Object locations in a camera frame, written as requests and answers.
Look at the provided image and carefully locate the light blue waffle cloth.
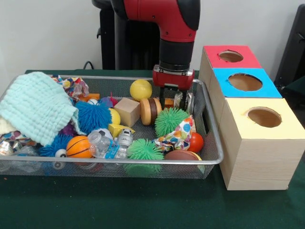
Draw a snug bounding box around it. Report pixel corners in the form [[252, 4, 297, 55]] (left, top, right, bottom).
[[0, 71, 79, 146]]

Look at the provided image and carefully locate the crushed silver can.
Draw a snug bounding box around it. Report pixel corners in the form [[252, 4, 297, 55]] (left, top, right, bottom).
[[173, 92, 196, 115]]

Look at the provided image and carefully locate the metal wire mesh bin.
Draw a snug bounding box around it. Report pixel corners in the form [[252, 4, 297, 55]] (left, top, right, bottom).
[[0, 73, 224, 180]]

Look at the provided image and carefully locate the toy hamburger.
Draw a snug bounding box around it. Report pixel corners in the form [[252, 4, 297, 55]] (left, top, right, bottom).
[[140, 97, 163, 125]]

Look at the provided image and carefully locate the black panel stand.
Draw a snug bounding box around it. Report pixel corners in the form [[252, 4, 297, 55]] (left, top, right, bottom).
[[274, 3, 305, 96]]

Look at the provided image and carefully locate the plain wooden cube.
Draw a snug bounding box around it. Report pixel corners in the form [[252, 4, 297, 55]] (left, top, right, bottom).
[[113, 97, 141, 127]]

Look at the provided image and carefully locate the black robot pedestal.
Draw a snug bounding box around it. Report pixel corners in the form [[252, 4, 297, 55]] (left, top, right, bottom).
[[91, 0, 182, 71]]

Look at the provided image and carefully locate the large blue fuzzy eyed ball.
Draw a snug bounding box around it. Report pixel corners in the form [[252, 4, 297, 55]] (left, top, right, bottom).
[[75, 101, 112, 135]]

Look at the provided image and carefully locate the wooden box with three holes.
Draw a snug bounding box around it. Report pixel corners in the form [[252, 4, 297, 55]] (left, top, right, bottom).
[[198, 45, 305, 191]]

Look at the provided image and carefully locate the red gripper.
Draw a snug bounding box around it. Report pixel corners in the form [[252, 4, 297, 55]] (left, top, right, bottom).
[[152, 64, 195, 111]]

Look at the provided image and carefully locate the orange toy basketball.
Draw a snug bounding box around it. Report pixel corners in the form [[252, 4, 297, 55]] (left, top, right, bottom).
[[66, 135, 92, 158]]

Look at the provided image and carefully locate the colourful dot print cloth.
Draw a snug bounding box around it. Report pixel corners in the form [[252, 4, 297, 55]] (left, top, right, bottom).
[[153, 115, 193, 153], [51, 75, 90, 101]]

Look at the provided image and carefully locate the dark green table cloth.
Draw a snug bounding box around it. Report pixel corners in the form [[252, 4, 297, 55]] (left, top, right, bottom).
[[0, 69, 305, 229]]

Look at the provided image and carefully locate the yellow tennis ball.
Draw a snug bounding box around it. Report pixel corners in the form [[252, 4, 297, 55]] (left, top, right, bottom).
[[130, 79, 153, 100]]

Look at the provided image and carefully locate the green spiky puffer ball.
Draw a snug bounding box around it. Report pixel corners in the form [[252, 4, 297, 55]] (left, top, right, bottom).
[[154, 107, 191, 138], [126, 139, 164, 160]]

